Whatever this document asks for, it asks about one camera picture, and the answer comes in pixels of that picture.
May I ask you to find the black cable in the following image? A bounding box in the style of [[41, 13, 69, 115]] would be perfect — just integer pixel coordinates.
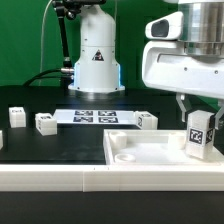
[[22, 68, 68, 88]]

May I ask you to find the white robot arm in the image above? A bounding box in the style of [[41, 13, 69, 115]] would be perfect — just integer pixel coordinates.
[[70, 0, 224, 129]]

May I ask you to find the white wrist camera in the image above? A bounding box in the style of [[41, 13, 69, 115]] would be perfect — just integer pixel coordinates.
[[145, 12, 184, 40]]

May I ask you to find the white cable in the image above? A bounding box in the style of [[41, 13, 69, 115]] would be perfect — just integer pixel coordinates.
[[38, 0, 54, 87]]

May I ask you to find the white square tabletop part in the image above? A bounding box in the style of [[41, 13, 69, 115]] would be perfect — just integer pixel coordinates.
[[103, 129, 224, 166]]

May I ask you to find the white sheet with tags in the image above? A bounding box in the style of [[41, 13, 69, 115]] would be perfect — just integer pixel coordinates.
[[53, 109, 135, 125]]

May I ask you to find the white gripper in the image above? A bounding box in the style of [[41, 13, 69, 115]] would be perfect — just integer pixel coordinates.
[[142, 41, 224, 130]]

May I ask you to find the white fence obstacle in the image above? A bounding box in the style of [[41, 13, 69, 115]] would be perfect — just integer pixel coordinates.
[[0, 163, 224, 192]]

